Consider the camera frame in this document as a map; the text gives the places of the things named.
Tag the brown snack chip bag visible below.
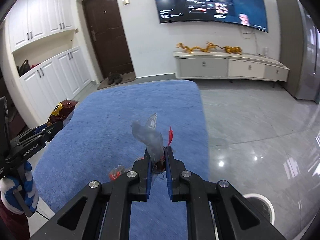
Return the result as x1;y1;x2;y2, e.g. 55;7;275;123
48;99;79;124

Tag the grey transparent red wrapper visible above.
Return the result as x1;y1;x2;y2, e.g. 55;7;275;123
108;113;174;185

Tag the white round trash bin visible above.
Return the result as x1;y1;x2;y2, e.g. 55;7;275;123
244;193;275;225

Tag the blue white gloved left hand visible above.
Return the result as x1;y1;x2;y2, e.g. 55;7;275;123
1;161;39;217

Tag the blue fluffy bed cover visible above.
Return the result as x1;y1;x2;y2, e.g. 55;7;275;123
32;80;209;240

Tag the black handbag on shelf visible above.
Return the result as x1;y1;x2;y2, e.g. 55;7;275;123
16;60;31;77

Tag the pair of dark shoes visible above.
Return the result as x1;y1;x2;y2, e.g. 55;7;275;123
107;73;123;85

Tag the brown door mat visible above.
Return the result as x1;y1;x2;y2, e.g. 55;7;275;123
97;72;136;90

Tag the white TV console cabinet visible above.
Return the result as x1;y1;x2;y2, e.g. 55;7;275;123
174;51;290;82

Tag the dark brown entrance door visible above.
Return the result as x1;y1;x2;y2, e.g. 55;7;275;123
82;0;134;77

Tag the golden dragon figurine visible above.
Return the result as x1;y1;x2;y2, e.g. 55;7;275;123
176;42;242;55

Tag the grey refrigerator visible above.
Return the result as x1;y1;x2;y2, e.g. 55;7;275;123
276;0;319;103

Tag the white wall cabinet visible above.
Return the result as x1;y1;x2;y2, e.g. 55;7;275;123
1;0;93;127

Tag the wall mounted curved television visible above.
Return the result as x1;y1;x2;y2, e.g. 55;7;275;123
155;0;268;32

